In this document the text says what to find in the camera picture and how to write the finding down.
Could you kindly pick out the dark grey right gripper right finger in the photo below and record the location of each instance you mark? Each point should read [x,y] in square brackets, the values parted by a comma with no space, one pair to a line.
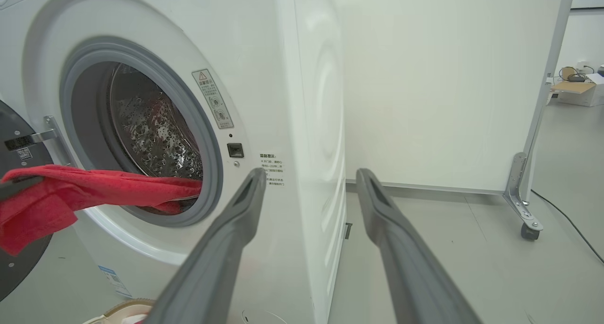
[410,267]

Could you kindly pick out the black glass washing machine door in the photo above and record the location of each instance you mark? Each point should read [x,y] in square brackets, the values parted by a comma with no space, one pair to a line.
[19,272]

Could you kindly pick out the cardboard box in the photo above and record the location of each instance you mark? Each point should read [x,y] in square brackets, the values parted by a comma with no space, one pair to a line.
[578,94]

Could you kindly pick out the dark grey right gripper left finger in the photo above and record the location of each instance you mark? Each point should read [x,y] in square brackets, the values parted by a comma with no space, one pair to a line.
[212,267]

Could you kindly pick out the grey warning sticker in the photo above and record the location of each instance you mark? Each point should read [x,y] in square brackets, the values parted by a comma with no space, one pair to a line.
[213,99]

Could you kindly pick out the cream perforated laundry basket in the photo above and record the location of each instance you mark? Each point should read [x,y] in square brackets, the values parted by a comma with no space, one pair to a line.
[125,310]

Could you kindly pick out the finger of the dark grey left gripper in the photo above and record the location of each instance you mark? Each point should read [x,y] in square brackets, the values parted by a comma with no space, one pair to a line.
[19,188]

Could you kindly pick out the white partition with metal foot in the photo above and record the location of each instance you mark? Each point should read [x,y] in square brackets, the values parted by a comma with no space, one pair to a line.
[424,78]

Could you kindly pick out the red garment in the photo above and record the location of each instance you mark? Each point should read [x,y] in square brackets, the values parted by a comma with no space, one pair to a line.
[94,187]

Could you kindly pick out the blue energy label sticker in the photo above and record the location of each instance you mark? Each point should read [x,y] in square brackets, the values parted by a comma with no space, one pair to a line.
[114,280]

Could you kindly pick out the white washing machine body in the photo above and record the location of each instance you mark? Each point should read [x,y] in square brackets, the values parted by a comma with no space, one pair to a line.
[264,55]

